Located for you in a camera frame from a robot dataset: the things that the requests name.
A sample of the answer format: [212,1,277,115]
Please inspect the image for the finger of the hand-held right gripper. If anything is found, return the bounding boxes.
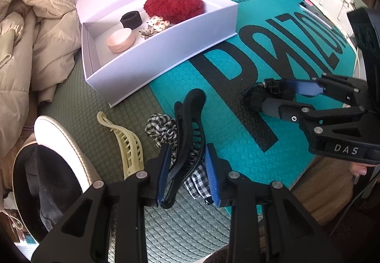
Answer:
[285,73,370,109]
[262,97,369,139]

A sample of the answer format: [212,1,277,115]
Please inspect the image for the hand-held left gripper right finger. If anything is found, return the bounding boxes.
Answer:
[205,143,342,263]

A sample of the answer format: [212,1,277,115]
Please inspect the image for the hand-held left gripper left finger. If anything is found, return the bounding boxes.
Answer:
[31,144,173,263]

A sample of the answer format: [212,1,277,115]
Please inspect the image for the black beaded hair tie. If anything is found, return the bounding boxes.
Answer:
[242,79,294,113]

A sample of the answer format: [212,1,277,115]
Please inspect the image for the cream hair claw clip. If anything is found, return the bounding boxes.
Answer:
[97,111,145,179]

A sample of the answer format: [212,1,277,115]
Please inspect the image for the black white checkered scrunchie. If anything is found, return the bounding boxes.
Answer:
[145,113,214,204]

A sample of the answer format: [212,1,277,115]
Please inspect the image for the black hair claw clip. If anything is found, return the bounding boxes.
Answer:
[162,88,207,209]

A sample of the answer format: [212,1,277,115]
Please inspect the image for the lavender gift box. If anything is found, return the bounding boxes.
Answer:
[67,0,239,107]

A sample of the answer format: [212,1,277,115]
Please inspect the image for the pink round compact case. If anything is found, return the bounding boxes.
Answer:
[107,28,135,53]

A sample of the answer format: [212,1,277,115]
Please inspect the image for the brown small hair clips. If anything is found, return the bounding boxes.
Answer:
[139,15,172,39]

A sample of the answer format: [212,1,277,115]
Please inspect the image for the red fuzzy scrunchie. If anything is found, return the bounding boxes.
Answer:
[143,0,205,26]

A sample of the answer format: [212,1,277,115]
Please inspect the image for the black wide hair band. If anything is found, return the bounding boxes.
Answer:
[120,10,142,29]

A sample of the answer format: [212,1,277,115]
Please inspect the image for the person's right hand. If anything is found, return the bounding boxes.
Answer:
[350,162,370,177]

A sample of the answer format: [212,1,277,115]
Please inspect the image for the black smartphone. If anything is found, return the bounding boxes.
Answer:
[298,1,336,30]

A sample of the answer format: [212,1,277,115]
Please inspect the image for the teal bubble mailer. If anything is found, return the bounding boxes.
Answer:
[148,0,358,216]

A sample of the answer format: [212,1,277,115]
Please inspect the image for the green sofa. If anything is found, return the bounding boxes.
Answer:
[36,0,380,263]

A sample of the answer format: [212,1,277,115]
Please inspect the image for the black cloth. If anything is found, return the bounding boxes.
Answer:
[13,144,84,234]

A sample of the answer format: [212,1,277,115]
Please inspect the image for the beige down jacket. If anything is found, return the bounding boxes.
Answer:
[0,0,90,159]

